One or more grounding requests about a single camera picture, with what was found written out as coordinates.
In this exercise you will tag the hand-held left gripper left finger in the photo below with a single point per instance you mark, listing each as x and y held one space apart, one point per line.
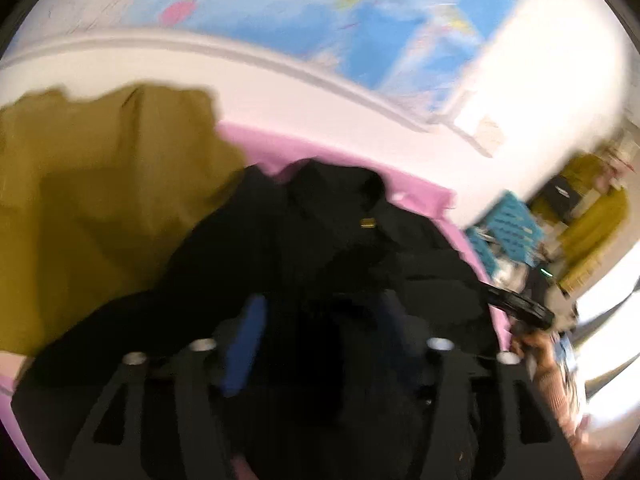
246 345

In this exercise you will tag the world map wall poster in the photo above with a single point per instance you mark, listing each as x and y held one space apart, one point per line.
300 15

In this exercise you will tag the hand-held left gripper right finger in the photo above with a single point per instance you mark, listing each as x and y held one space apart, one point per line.
396 332

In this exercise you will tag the black bag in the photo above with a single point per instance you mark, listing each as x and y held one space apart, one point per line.
562 195

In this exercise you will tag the olive green garment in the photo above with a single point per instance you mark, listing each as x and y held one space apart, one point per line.
100 200

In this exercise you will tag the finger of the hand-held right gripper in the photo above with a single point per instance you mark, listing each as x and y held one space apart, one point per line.
520 305

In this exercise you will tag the person's right hand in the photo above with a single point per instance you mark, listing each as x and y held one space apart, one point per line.
535 349

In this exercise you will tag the black garment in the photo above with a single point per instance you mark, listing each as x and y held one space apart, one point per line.
325 240

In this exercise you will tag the hanging mustard yellow garment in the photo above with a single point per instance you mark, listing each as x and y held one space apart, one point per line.
595 230

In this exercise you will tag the pink bed sheet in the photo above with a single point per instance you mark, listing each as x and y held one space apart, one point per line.
300 152

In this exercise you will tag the small white wall picture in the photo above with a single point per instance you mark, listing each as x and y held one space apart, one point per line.
487 132

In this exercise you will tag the person's right forearm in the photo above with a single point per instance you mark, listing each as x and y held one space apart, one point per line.
557 395

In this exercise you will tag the blue perforated plastic basket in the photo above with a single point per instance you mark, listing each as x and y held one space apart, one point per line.
510 220

